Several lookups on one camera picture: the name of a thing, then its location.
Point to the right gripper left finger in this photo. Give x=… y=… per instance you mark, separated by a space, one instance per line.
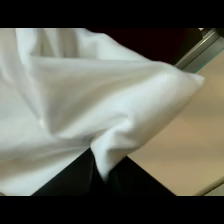
x=73 y=181

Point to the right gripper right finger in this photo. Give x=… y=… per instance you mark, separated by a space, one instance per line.
x=136 y=180

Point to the white T-shirt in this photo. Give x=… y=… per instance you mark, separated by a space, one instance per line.
x=83 y=100

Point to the silver frame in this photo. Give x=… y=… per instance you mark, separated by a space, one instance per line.
x=200 y=50

